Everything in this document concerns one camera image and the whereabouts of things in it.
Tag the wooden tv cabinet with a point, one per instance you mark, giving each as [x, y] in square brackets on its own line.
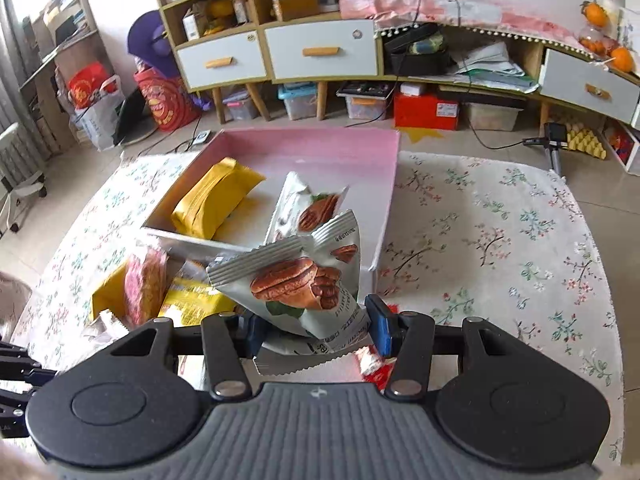
[325, 47]

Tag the yellow wafer snack pack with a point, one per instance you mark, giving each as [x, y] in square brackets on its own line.
[202, 211]

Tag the white office chair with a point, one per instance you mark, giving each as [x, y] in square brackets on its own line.
[21, 174]

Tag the red lantern gift bag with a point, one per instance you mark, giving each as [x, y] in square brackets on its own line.
[171, 106]

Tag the red shoe box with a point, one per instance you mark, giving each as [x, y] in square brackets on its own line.
[425, 111]

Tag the clear storage bin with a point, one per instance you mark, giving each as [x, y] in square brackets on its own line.
[491, 117]

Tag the black storage box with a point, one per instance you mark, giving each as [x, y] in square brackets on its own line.
[418, 50]

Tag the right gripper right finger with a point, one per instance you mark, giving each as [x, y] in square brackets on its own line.
[408, 337]

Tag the pink rice crisp packet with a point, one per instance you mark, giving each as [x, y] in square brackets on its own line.
[145, 283]

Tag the pink floral cloth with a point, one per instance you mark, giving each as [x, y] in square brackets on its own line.
[500, 17]

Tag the pink cardboard box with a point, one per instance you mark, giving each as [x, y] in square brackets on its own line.
[360, 161]

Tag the purple hat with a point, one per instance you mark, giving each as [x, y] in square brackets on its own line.
[147, 40]

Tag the blue lid storage bin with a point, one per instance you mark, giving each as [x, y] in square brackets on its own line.
[299, 99]

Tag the red white snack packet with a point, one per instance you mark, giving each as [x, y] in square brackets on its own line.
[374, 368]

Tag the yellow chip bag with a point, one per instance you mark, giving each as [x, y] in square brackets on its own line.
[190, 298]

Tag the white pecan snack bag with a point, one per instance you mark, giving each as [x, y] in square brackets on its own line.
[301, 210]

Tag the yellow egg tray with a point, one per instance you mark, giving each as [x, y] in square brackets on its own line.
[586, 141]

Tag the white charger puck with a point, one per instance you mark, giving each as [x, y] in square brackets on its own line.
[202, 137]

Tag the orange fruit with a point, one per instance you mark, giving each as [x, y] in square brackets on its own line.
[621, 59]
[594, 13]

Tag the red shopping bag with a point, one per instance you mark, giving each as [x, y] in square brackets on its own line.
[90, 84]

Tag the floral white rug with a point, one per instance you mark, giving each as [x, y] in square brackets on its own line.
[466, 236]

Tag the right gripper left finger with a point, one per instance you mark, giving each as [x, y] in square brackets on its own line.
[227, 340]

